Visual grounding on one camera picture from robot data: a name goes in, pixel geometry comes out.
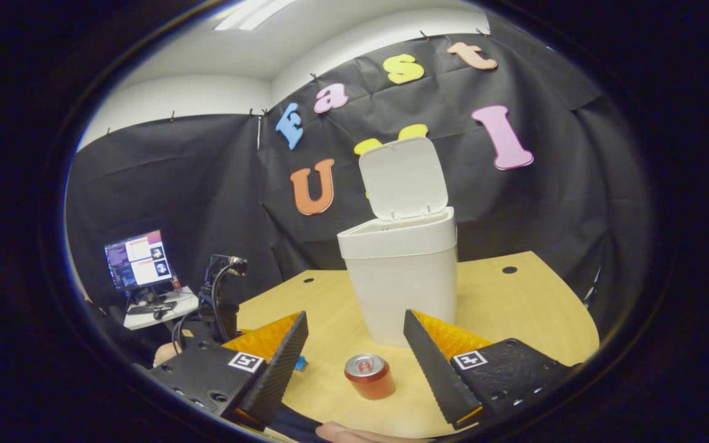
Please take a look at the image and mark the wooden desktop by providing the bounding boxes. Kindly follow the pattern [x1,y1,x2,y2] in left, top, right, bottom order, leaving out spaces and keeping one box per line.
[234,251,600,439]

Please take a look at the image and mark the computer monitor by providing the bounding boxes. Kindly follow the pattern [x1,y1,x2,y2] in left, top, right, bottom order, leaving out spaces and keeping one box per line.
[104,230,174,292]

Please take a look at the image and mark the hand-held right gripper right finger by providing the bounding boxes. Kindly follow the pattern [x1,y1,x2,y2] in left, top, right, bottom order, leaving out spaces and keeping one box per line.
[403,309,577,430]

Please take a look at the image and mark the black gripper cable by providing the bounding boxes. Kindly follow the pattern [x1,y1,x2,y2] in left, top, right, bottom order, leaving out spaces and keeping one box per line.
[170,261,248,353]

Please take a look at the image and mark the black keyboard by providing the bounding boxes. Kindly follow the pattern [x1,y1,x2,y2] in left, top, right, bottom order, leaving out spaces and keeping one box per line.
[126,300,178,316]

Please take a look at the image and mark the black backdrop cloth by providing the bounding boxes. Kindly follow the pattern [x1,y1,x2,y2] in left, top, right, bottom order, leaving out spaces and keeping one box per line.
[65,25,651,345]

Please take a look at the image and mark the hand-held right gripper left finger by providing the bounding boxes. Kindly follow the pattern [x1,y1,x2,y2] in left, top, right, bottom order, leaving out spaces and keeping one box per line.
[148,311,310,429]

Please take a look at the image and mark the red pop can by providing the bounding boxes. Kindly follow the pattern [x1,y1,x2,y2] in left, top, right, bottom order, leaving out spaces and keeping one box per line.
[344,354,396,401]

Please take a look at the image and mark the ceiling light panel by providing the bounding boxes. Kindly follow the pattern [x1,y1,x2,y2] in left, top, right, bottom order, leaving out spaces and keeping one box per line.
[214,0,298,31]

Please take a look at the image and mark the white desktop garbage bin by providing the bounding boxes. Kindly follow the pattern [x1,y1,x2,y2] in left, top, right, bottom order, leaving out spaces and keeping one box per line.
[337,137,459,348]

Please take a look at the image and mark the white side table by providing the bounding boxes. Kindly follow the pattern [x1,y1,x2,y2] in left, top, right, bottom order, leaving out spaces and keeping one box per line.
[124,286,200,331]

